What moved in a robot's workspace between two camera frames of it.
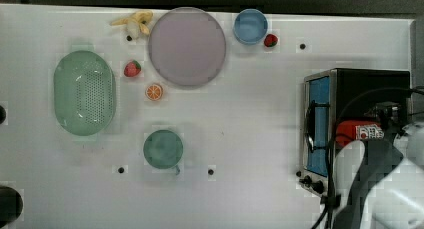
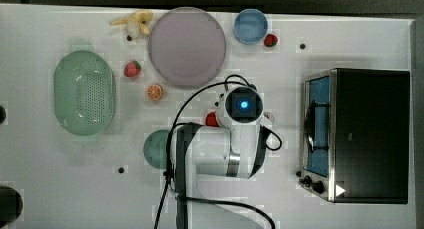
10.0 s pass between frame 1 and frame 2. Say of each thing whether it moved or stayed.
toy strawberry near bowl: stayed
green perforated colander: stayed
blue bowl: stayed
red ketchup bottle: moved
